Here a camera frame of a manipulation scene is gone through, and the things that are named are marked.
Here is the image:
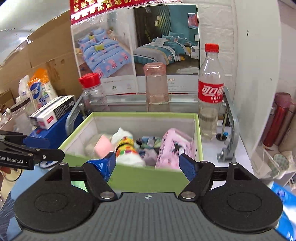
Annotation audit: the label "clear plastic jar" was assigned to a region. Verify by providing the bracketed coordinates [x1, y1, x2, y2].
[9, 97, 33, 135]

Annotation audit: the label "green cardboard box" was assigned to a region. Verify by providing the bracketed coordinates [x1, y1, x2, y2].
[58, 112, 204, 195]

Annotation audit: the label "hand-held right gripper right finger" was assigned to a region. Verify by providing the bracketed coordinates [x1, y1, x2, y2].
[179, 153, 255, 201]

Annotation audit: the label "pink patterned pouch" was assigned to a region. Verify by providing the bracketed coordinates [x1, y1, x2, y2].
[154, 128, 195, 171]

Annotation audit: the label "grey metal bracket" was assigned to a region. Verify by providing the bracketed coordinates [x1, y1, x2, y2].
[216, 87, 241, 163]

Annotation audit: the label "wall poster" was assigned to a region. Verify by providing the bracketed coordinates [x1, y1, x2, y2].
[69, 0, 200, 94]

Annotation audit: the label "cardboard boxes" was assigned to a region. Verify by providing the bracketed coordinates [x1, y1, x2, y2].
[0, 10, 81, 107]

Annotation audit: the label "red thermos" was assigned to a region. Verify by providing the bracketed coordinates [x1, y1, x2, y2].
[262, 93, 292, 147]

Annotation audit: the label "orange tissue pack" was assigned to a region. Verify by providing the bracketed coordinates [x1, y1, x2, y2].
[28, 68, 58, 109]

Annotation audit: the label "grey pink cloth bundle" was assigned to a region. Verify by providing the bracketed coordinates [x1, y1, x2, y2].
[139, 148, 160, 166]

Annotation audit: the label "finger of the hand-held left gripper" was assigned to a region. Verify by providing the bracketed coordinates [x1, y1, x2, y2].
[0, 141, 65, 163]
[0, 131, 50, 149]

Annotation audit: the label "blue tissue pack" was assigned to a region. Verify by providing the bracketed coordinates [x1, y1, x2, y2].
[270, 182, 296, 241]

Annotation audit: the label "red capped clear jar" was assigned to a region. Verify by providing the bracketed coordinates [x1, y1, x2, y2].
[79, 72, 110, 113]

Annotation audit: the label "blue box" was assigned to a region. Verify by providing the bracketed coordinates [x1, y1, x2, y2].
[24, 111, 84, 149]

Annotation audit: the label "pink sponge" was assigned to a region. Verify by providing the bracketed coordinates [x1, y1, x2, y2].
[98, 135, 114, 153]

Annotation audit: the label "colourful sock bundle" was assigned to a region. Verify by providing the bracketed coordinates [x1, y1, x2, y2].
[111, 127, 146, 168]

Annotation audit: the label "dark blue patterned cloth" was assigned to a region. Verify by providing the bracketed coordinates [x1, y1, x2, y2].
[136, 136, 162, 149]

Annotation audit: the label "red label plastic bottle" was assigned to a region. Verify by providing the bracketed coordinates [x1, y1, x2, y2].
[198, 43, 225, 142]

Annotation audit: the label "white wrapped pack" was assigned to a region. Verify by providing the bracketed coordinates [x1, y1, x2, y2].
[18, 75, 32, 100]

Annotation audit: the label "white shelf unit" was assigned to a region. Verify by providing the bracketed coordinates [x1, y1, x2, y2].
[231, 0, 296, 186]

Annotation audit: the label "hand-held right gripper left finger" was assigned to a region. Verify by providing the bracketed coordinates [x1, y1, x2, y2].
[44, 152, 117, 201]

